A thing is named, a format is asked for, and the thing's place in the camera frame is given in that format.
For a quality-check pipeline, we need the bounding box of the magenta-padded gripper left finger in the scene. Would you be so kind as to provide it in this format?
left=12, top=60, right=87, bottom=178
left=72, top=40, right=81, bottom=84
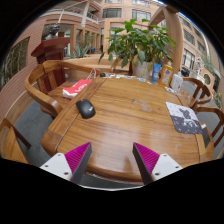
left=39, top=142, right=93, bottom=185

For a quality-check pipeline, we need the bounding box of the dark bust statue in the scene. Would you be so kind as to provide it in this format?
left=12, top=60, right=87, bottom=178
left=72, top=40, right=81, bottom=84
left=44, top=23, right=62, bottom=41

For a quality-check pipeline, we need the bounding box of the black computer mouse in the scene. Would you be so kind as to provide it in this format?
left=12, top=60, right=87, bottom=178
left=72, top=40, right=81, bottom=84
left=75, top=98, right=97, bottom=120

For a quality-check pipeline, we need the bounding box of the white statue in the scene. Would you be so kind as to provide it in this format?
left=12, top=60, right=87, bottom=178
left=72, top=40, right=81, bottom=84
left=194, top=56, right=206, bottom=76

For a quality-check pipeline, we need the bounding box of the spiky green agave plant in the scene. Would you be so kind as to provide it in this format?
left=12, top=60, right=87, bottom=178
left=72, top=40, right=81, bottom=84
left=71, top=44, right=91, bottom=59

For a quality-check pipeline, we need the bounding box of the yellow orange bottle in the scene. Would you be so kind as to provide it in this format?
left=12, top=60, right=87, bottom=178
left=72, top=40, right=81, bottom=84
left=161, top=60, right=175, bottom=87

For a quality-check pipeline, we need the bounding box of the red and white bag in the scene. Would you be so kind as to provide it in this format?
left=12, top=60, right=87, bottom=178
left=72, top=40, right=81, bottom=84
left=62, top=78, right=93, bottom=100

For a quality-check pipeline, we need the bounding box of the grey white printed mouse pad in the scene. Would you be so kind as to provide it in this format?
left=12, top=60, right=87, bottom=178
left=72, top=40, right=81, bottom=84
left=165, top=101, right=203, bottom=135

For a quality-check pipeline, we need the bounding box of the green potted plant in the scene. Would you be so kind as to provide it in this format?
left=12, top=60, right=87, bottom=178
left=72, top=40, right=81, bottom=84
left=98, top=18, right=177, bottom=81

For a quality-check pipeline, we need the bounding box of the wooden armchair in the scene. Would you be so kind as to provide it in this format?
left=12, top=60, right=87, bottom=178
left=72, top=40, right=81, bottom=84
left=193, top=103, right=224, bottom=160
left=24, top=59, right=101, bottom=118
left=181, top=77, right=213, bottom=108
left=109, top=58, right=133, bottom=76
left=0, top=118, right=33, bottom=165

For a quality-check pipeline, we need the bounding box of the dark red wooden lectern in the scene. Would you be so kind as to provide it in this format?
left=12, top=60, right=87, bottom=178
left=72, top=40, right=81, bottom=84
left=30, top=36, right=71, bottom=94

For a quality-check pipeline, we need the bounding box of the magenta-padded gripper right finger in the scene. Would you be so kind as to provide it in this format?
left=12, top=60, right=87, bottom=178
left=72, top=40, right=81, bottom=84
left=132, top=142, right=184, bottom=186

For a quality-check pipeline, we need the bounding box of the white pump bottle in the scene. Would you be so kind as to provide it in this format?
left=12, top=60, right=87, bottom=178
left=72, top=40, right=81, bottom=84
left=169, top=71, right=184, bottom=93

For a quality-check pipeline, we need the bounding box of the black notebook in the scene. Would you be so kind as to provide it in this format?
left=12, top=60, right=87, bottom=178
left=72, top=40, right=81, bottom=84
left=200, top=123, right=212, bottom=149

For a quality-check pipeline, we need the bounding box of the blue tube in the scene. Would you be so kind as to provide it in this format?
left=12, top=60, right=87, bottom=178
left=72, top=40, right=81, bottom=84
left=150, top=62, right=163, bottom=85

